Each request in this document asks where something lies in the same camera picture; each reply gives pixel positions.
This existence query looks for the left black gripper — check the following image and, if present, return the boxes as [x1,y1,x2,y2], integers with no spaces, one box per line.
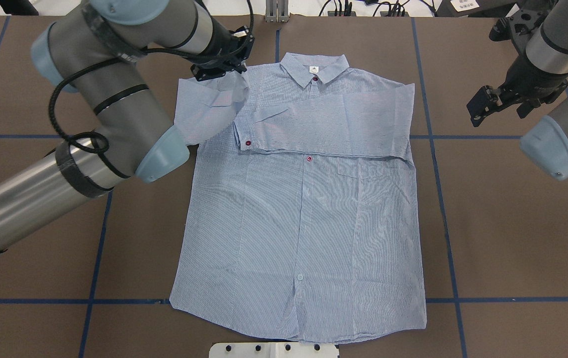
[209,29,255,70]

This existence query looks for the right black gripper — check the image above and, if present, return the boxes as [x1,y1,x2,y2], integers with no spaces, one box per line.
[467,55,568,128]

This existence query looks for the light blue striped shirt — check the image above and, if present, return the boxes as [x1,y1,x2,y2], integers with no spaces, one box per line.
[170,53,427,344]

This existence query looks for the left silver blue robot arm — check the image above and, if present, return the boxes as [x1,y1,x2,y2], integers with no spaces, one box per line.
[0,0,255,256]

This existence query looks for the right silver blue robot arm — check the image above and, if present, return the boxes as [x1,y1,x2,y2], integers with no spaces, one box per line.
[467,0,568,181]

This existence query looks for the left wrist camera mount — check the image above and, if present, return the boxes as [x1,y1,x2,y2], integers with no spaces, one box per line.
[190,61,246,82]

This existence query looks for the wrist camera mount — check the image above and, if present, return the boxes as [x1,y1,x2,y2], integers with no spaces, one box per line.
[190,61,246,82]
[488,8,548,55]

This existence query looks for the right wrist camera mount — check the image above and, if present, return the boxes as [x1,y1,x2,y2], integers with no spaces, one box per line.
[488,8,548,55]

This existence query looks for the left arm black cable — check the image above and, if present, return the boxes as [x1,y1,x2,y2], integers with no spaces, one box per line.
[0,0,256,319]

